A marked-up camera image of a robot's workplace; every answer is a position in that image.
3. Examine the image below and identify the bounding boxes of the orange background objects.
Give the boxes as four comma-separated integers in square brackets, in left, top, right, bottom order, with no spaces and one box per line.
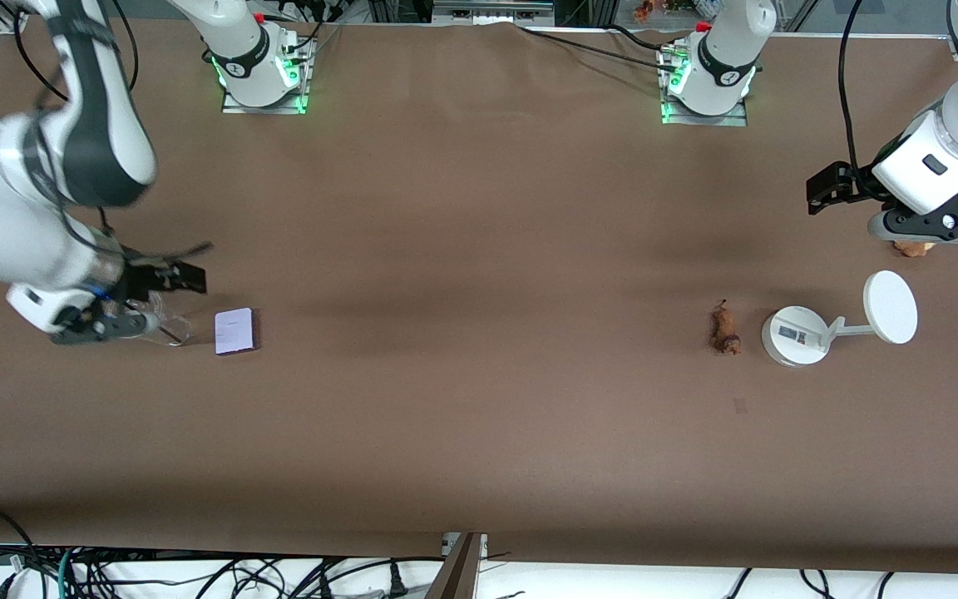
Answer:
[633,0,696,22]

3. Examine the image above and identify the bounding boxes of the brown table cover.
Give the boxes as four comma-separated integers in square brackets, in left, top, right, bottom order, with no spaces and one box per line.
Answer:
[0,17,958,575]

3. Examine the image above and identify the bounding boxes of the silver metal device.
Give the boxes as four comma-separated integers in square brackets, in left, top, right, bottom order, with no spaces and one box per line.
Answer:
[433,0,555,22]

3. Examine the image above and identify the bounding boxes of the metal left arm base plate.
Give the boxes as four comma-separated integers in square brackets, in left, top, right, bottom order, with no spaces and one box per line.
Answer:
[659,100,748,127]

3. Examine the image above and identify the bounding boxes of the brown lion statue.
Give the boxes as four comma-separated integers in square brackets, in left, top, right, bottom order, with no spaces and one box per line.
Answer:
[709,299,743,357]

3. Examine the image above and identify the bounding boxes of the metal bracket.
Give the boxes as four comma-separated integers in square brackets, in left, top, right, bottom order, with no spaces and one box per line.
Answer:
[442,532,488,560]

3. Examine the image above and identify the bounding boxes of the brown wooden post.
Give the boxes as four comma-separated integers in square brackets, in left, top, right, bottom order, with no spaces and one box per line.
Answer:
[425,532,484,599]

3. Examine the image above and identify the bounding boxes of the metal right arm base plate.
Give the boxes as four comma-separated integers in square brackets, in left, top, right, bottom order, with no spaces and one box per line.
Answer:
[221,87,311,116]

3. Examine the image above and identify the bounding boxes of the clear plastic cup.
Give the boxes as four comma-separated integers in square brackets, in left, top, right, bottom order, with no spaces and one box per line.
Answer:
[124,290,195,348]

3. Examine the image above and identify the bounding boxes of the black cable on table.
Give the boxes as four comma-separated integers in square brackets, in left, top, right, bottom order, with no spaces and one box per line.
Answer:
[515,23,679,76]
[608,23,679,51]

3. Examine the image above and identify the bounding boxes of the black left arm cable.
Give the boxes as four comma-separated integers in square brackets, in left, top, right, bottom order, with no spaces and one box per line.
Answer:
[837,0,891,200]

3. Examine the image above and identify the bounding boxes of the white round stand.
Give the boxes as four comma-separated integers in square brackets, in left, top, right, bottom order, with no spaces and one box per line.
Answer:
[760,270,919,368]

